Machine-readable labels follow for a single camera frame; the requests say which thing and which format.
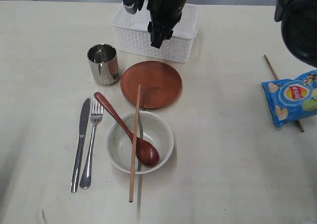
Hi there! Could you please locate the blue chips bag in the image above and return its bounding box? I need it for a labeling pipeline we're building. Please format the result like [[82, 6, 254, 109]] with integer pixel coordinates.
[[262, 70, 317, 128]]

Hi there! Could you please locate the brown wooden chopstick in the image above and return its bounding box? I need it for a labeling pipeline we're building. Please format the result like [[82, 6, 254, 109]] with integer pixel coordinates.
[[129, 84, 141, 203], [264, 55, 305, 133]]

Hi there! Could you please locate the brown wooden spoon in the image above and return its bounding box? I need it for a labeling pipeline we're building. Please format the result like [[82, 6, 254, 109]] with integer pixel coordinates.
[[94, 92, 159, 167]]

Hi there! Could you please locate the grey ceramic bowl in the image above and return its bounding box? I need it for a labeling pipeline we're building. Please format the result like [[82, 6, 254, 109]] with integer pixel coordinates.
[[106, 111, 174, 174]]

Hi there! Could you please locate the stainless steel knife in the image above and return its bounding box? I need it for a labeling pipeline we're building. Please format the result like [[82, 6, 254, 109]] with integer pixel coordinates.
[[70, 98, 91, 193]]

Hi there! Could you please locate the stainless steel fork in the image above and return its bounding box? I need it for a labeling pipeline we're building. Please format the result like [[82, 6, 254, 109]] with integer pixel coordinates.
[[79, 97, 104, 189]]

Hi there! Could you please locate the white perforated plastic basket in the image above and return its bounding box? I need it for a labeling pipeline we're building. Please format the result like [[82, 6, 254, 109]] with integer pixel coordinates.
[[111, 3, 202, 63]]

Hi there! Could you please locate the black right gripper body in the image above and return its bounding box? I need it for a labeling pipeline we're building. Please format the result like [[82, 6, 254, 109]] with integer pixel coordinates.
[[147, 0, 187, 48]]

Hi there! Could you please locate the brown round plate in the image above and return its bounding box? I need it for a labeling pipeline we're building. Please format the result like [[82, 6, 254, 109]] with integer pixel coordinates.
[[120, 60, 182, 109]]

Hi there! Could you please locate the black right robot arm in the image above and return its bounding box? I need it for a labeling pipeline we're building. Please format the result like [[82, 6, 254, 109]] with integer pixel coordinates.
[[147, 0, 317, 66]]

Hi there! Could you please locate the stainless steel cup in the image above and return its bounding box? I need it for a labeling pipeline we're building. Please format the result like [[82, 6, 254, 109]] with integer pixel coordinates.
[[87, 44, 119, 85]]

